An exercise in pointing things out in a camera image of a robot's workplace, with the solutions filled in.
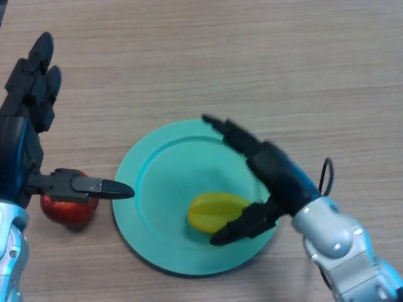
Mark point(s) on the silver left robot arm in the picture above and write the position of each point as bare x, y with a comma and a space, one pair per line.
11, 251

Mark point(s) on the red apple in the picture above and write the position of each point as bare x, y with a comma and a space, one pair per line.
69, 214

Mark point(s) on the green round plate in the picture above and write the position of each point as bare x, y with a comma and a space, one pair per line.
163, 188

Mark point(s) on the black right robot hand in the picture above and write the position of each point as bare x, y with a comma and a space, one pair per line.
280, 176

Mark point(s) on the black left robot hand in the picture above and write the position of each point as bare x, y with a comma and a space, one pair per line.
15, 148

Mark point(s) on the yellow starfruit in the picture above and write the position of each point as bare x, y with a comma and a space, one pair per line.
211, 210

